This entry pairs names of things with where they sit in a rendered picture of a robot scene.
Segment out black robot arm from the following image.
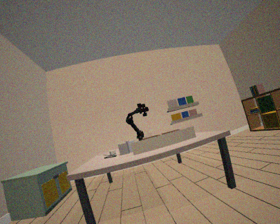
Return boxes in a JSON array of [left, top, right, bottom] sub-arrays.
[[126, 103, 149, 141]]

